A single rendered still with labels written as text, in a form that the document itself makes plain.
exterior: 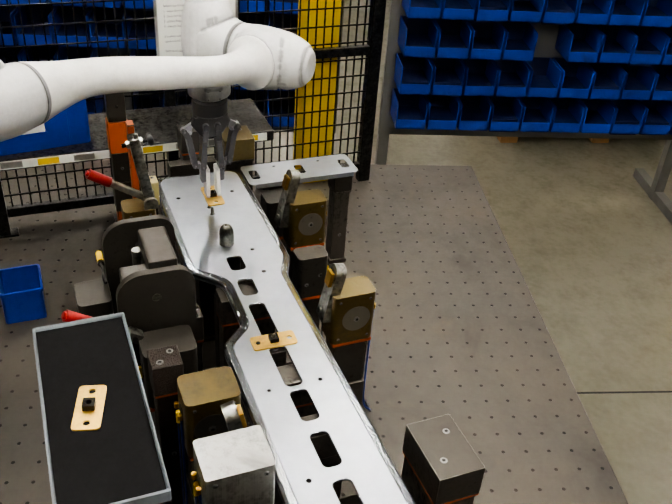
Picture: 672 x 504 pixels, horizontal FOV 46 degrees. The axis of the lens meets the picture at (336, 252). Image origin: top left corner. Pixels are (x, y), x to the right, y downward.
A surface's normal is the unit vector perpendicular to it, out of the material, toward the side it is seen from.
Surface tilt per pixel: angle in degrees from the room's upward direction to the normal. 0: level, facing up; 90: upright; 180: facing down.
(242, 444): 0
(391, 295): 0
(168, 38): 90
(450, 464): 0
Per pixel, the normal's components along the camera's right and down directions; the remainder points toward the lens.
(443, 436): 0.06, -0.83
